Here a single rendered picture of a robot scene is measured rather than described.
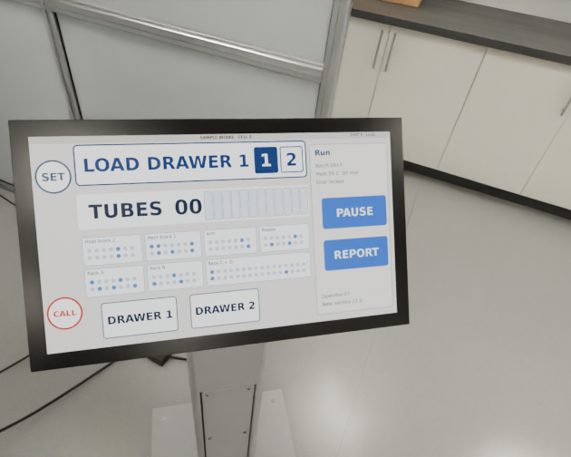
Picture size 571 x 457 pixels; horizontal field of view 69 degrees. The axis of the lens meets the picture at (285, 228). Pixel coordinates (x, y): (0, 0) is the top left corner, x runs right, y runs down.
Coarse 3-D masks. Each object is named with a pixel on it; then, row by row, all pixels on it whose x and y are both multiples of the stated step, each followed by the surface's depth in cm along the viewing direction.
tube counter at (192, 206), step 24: (192, 192) 54; (216, 192) 55; (240, 192) 56; (264, 192) 56; (288, 192) 57; (192, 216) 54; (216, 216) 55; (240, 216) 56; (264, 216) 57; (288, 216) 57
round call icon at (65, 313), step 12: (48, 300) 51; (60, 300) 51; (72, 300) 52; (48, 312) 51; (60, 312) 51; (72, 312) 52; (48, 324) 51; (60, 324) 51; (72, 324) 52; (84, 324) 52
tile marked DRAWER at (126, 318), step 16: (112, 304) 53; (128, 304) 53; (144, 304) 54; (160, 304) 54; (176, 304) 55; (112, 320) 53; (128, 320) 53; (144, 320) 54; (160, 320) 54; (176, 320) 55; (112, 336) 53; (128, 336) 53
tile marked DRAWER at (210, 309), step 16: (256, 288) 57; (192, 304) 55; (208, 304) 55; (224, 304) 56; (240, 304) 56; (256, 304) 57; (192, 320) 55; (208, 320) 56; (224, 320) 56; (240, 320) 57; (256, 320) 57
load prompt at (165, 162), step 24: (72, 144) 51; (96, 144) 52; (120, 144) 52; (144, 144) 53; (168, 144) 53; (192, 144) 54; (216, 144) 55; (240, 144) 55; (264, 144) 56; (288, 144) 57; (96, 168) 52; (120, 168) 52; (144, 168) 53; (168, 168) 54; (192, 168) 54; (216, 168) 55; (240, 168) 56; (264, 168) 56; (288, 168) 57
